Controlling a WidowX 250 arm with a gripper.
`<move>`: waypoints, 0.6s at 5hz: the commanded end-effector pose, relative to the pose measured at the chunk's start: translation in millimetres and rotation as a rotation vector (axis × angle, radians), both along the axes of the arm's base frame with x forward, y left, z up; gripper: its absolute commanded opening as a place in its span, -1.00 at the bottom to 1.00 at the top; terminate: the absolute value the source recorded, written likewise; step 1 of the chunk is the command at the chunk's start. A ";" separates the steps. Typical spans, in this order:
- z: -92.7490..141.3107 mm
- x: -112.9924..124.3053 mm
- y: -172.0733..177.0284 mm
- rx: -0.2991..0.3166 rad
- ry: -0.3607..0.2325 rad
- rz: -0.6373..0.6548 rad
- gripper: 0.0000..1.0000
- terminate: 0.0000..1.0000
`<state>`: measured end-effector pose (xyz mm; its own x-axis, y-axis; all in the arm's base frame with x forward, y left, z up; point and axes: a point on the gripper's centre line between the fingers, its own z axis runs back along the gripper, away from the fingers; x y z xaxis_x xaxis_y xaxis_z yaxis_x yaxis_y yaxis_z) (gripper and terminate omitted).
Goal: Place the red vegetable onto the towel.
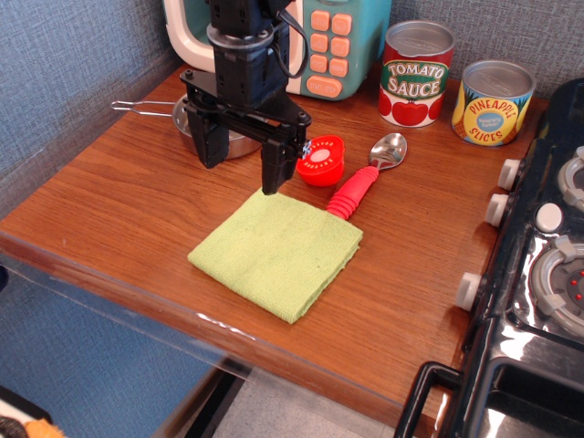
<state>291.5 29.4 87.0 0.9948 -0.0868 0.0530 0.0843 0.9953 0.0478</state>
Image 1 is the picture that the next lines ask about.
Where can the red toy tomato half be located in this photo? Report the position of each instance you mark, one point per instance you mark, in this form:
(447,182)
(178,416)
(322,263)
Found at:
(324,165)

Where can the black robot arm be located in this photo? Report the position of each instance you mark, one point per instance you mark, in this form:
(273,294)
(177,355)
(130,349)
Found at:
(253,13)

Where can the teal toy microwave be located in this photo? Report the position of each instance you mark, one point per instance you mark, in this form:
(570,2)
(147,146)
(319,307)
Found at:
(344,40)

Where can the small steel pot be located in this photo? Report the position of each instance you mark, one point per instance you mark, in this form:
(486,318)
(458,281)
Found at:
(239,145)

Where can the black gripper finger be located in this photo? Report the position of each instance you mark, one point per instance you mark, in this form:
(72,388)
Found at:
(211,140)
(279,160)

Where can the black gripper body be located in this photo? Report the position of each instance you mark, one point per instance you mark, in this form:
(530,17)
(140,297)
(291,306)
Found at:
(247,92)

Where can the green folded towel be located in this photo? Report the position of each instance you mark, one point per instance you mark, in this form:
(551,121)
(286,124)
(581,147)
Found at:
(277,252)

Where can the black toy stove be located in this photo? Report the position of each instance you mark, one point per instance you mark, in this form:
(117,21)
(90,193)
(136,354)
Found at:
(522,369)

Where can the tomato sauce can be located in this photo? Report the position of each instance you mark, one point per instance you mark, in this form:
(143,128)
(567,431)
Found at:
(415,67)

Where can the pineapple slices can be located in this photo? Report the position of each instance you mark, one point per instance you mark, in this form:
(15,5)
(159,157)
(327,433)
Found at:
(492,102)

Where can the red handled metal spoon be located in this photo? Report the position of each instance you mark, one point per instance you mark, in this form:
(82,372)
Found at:
(387,153)

